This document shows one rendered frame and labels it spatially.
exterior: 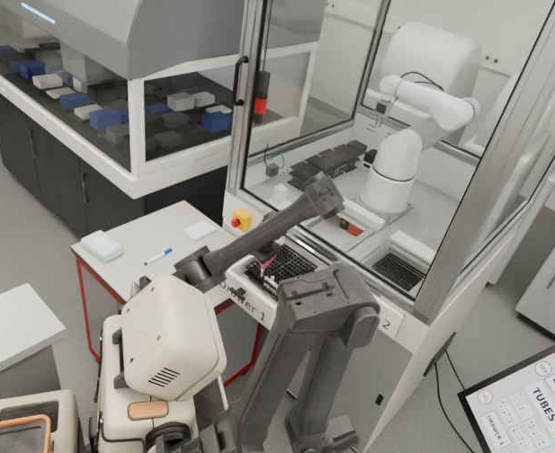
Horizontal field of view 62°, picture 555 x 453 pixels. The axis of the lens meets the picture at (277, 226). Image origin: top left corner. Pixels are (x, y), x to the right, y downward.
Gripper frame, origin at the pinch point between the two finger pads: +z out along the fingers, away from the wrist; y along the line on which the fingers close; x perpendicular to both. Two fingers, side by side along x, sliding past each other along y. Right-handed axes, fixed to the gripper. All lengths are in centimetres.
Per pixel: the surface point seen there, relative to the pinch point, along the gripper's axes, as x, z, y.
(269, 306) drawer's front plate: -13.5, 1.4, -11.0
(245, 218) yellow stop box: 28.3, 6.6, 18.5
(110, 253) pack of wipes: 54, 12, -31
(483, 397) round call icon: -80, -6, 5
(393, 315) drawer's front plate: -44.0, 5.8, 20.7
